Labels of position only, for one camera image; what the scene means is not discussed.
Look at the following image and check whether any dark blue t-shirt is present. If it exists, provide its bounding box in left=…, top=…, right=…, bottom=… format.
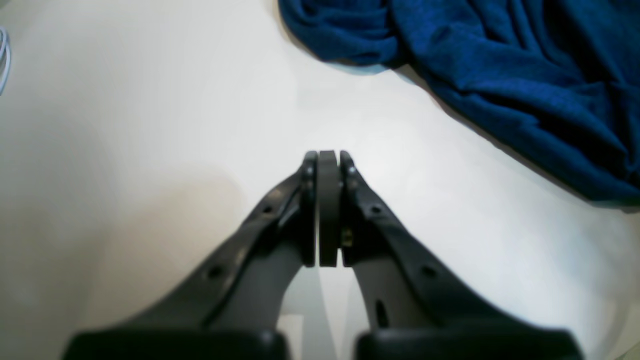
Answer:
left=278, top=0, right=640, bottom=207

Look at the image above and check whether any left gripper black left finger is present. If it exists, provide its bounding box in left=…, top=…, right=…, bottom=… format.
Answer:
left=63, top=151, right=322, bottom=360

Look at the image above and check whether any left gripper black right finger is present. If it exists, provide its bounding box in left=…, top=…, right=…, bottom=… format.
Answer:
left=339, top=150, right=583, bottom=360

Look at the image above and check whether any coiled white cable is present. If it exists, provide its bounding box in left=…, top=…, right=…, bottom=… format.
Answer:
left=0, top=27, right=12, bottom=96

